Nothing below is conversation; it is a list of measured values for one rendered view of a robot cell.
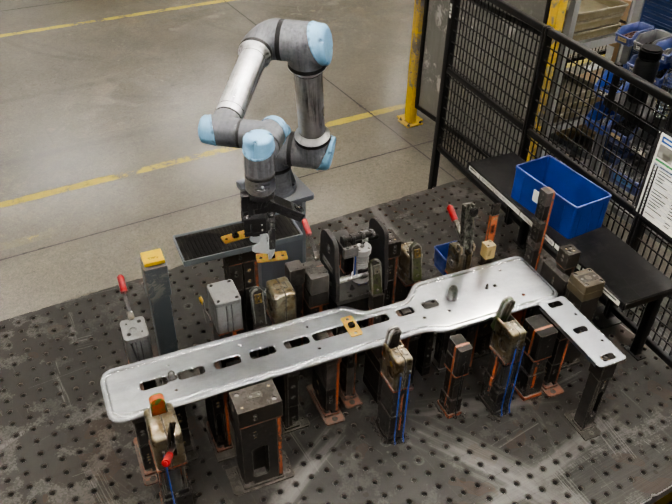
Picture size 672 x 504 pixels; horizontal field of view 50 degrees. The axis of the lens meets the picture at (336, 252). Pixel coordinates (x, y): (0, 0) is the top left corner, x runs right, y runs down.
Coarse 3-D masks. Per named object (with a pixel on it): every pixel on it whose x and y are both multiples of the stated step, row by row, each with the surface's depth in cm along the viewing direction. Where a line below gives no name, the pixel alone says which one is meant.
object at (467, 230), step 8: (464, 208) 224; (472, 208) 222; (464, 216) 225; (472, 216) 223; (464, 224) 226; (472, 224) 227; (464, 232) 227; (472, 232) 229; (464, 240) 229; (472, 240) 230; (464, 248) 230
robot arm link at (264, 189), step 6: (246, 180) 176; (246, 186) 178; (252, 186) 176; (258, 186) 176; (264, 186) 176; (270, 186) 177; (252, 192) 177; (258, 192) 176; (264, 192) 177; (270, 192) 178
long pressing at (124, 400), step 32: (416, 288) 224; (448, 288) 225; (480, 288) 225; (512, 288) 226; (544, 288) 226; (288, 320) 211; (320, 320) 212; (416, 320) 213; (448, 320) 213; (480, 320) 214; (192, 352) 201; (224, 352) 201; (288, 352) 201; (320, 352) 202; (352, 352) 203; (128, 384) 191; (192, 384) 191; (224, 384) 192; (128, 416) 183
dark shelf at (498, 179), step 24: (480, 168) 277; (504, 168) 278; (504, 192) 264; (528, 216) 252; (552, 240) 242; (576, 240) 242; (600, 240) 242; (600, 264) 232; (624, 264) 232; (648, 264) 232; (624, 288) 222; (648, 288) 223
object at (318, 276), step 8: (304, 264) 221; (312, 264) 220; (320, 264) 221; (312, 272) 218; (320, 272) 217; (328, 272) 218; (312, 280) 215; (320, 280) 216; (328, 280) 218; (304, 288) 222; (312, 288) 217; (320, 288) 218; (328, 288) 220; (304, 296) 225; (312, 296) 219; (320, 296) 220; (328, 296) 222; (304, 304) 228; (312, 304) 221; (320, 304) 222; (304, 312) 231; (312, 312) 224
